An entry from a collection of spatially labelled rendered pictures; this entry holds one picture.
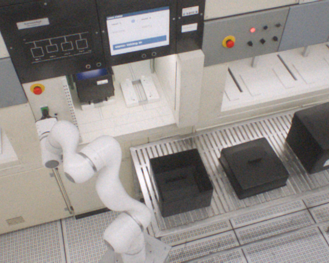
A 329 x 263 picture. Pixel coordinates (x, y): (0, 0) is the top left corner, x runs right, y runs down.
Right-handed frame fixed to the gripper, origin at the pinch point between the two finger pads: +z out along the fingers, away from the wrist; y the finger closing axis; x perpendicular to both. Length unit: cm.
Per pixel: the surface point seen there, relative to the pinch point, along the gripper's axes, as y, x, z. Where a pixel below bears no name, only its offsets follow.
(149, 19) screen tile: 56, 43, 3
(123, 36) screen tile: 44, 36, 2
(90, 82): 25.4, -11.5, 28.1
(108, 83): 36.1, -14.8, 28.1
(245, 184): 93, -34, -48
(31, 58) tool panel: 1.9, 33.7, 2.4
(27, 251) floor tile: -42, -120, -12
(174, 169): 61, -43, -23
